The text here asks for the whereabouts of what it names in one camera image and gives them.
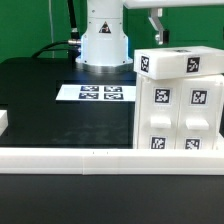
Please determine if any white L-shaped fence frame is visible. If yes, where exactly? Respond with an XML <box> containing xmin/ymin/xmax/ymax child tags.
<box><xmin>0</xmin><ymin>133</ymin><xmax>224</xmax><ymax>176</ymax></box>

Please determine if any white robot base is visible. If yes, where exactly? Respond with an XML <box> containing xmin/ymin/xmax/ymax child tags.
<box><xmin>76</xmin><ymin>0</ymin><xmax>133</xmax><ymax>73</ymax></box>

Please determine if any white block at left edge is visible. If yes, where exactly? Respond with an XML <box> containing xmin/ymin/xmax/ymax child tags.
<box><xmin>0</xmin><ymin>110</ymin><xmax>8</xmax><ymax>136</ymax></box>

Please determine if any black cable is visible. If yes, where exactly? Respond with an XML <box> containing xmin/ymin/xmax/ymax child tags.
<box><xmin>31</xmin><ymin>0</ymin><xmax>83</xmax><ymax>59</ymax></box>

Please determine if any white cabinet door panel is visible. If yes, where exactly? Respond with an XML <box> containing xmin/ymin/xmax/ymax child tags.
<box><xmin>134</xmin><ymin>46</ymin><xmax>224</xmax><ymax>80</ymax></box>

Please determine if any white fiducial marker sheet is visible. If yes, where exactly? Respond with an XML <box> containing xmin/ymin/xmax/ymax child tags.
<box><xmin>56</xmin><ymin>84</ymin><xmax>136</xmax><ymax>102</ymax></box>

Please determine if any white cabinet body box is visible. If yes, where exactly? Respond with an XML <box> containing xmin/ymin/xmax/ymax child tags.
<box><xmin>133</xmin><ymin>74</ymin><xmax>224</xmax><ymax>150</ymax></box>

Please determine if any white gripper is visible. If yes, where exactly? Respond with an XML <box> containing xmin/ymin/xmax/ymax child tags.
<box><xmin>124</xmin><ymin>0</ymin><xmax>224</xmax><ymax>45</ymax></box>

